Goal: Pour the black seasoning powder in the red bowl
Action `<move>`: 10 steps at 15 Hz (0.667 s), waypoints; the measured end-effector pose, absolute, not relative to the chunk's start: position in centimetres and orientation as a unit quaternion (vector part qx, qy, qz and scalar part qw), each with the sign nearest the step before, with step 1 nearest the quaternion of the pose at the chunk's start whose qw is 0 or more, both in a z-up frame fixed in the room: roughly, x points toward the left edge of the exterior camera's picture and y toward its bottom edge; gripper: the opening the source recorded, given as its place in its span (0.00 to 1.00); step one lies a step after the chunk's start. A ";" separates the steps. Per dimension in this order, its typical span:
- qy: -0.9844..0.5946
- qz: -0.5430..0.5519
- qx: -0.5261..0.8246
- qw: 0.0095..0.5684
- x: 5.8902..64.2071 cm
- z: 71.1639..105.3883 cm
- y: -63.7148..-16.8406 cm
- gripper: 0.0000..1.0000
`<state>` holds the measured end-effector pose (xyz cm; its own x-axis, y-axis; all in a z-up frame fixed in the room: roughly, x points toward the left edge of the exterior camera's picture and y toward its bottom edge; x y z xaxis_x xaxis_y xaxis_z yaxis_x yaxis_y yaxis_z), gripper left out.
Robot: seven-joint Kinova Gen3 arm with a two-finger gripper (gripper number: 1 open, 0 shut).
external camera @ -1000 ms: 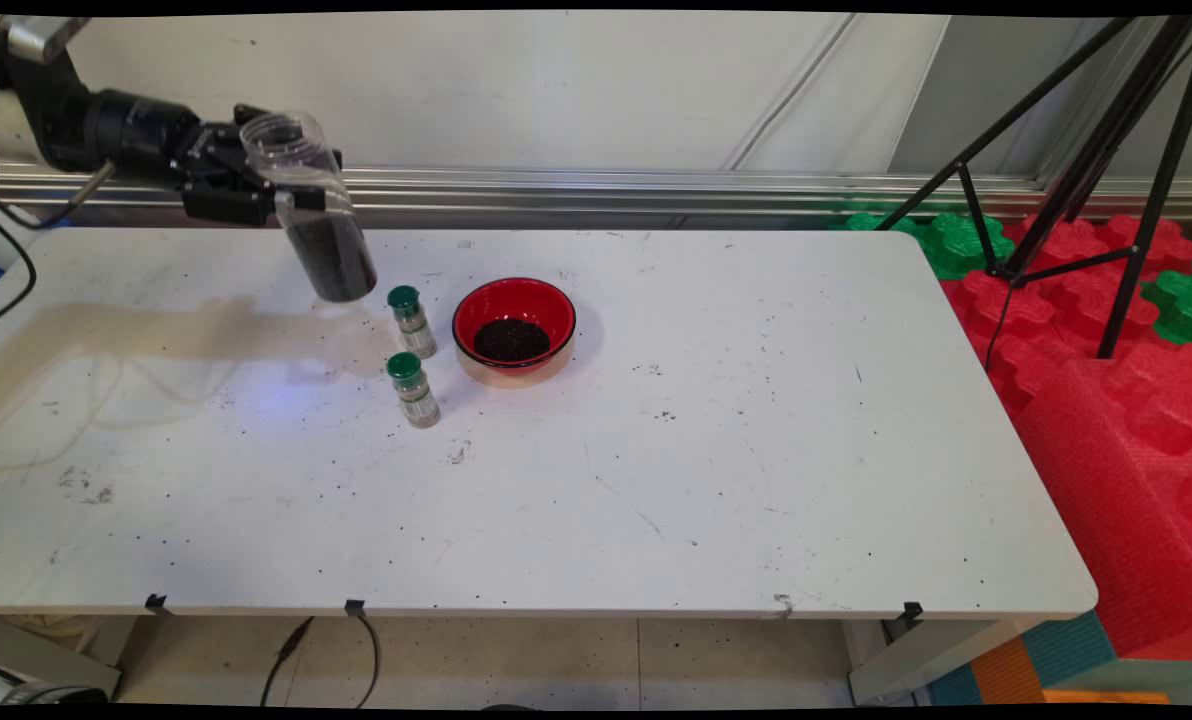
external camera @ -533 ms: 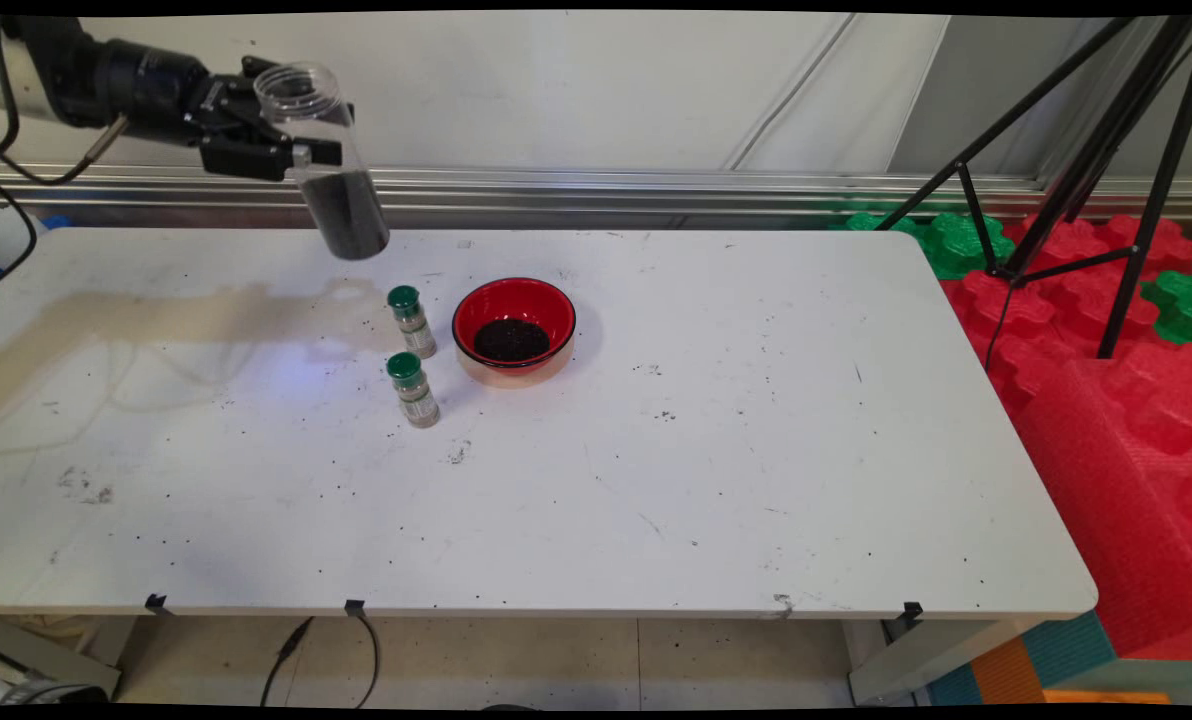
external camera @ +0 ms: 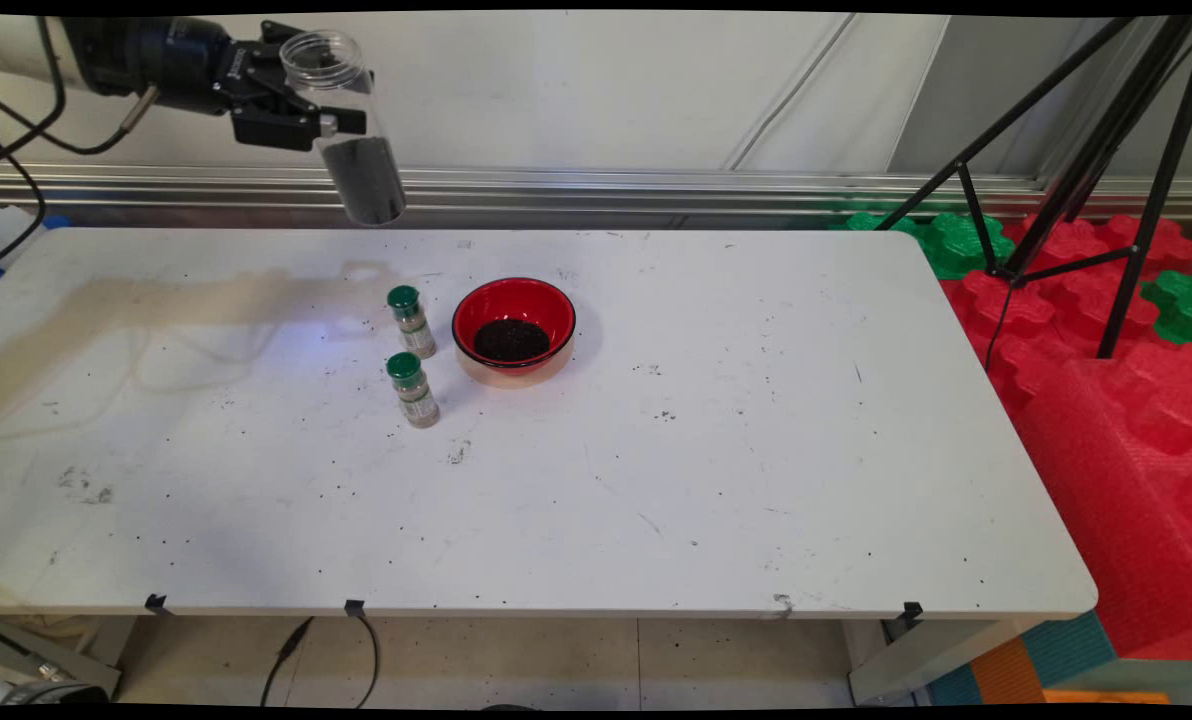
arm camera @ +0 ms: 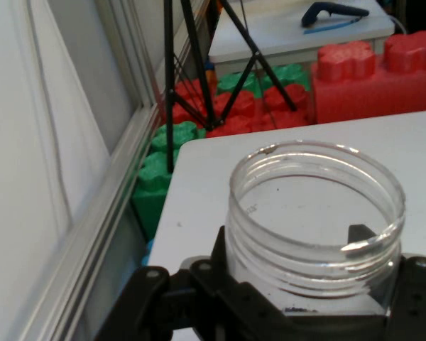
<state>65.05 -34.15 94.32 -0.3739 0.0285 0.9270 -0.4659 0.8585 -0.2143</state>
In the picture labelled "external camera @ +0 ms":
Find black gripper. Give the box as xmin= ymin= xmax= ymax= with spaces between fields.
xmin=61 ymin=17 xmax=367 ymax=153

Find clear plastic jar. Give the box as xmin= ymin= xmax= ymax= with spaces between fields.
xmin=279 ymin=30 xmax=407 ymax=227

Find black seeds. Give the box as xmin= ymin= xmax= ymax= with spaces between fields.
xmin=318 ymin=137 xmax=407 ymax=227
xmin=473 ymin=318 xmax=551 ymax=364

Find green cap spice bottle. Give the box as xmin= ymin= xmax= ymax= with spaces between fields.
xmin=387 ymin=285 xmax=438 ymax=360
xmin=386 ymin=352 xmax=442 ymax=429

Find red bowl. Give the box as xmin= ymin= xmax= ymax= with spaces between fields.
xmin=452 ymin=277 xmax=577 ymax=389

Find white table leg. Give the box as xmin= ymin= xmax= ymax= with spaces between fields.
xmin=0 ymin=615 xmax=122 ymax=701
xmin=846 ymin=615 xmax=1047 ymax=706

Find green foam puzzle mat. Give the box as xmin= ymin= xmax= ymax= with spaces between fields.
xmin=1141 ymin=268 xmax=1192 ymax=346
xmin=826 ymin=208 xmax=1017 ymax=281

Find black tripod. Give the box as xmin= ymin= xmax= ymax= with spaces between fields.
xmin=874 ymin=15 xmax=1192 ymax=361

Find orange foam mat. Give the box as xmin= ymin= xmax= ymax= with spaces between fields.
xmin=971 ymin=635 xmax=1172 ymax=706

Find large red foam block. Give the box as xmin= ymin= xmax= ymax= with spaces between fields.
xmin=1014 ymin=345 xmax=1192 ymax=661

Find teal foam mat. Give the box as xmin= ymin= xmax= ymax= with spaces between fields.
xmin=926 ymin=610 xmax=1117 ymax=706

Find black cable with metal plug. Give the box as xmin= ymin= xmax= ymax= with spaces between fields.
xmin=0 ymin=85 xmax=162 ymax=166

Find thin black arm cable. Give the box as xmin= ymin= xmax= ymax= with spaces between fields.
xmin=0 ymin=15 xmax=67 ymax=268

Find aluminium rail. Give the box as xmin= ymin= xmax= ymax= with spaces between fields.
xmin=0 ymin=163 xmax=1192 ymax=223

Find black floor cable with plug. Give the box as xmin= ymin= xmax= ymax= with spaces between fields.
xmin=259 ymin=616 xmax=315 ymax=708

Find thin black floor cable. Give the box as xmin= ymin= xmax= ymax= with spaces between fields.
xmin=354 ymin=612 xmax=383 ymax=709

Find black cable with metal connector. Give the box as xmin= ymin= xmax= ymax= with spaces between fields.
xmin=0 ymin=625 xmax=87 ymax=691

